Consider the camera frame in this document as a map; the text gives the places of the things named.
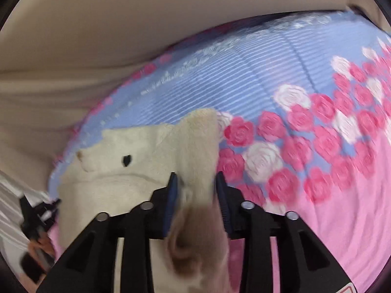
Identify person's left hand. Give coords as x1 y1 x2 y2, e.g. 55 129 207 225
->
28 233 57 258

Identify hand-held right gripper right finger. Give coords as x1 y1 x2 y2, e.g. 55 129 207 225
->
216 172 355 293

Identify cream plush bear toy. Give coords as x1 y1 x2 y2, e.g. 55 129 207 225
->
56 108 233 293

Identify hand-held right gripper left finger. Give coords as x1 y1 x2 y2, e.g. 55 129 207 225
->
37 172 178 293

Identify grey white striped cloth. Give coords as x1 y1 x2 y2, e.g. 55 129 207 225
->
0 171 51 251

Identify floral blue pink bedsheet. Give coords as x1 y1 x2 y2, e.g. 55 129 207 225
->
48 9 391 293

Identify beige padded headboard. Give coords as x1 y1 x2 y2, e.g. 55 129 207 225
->
0 0 384 174

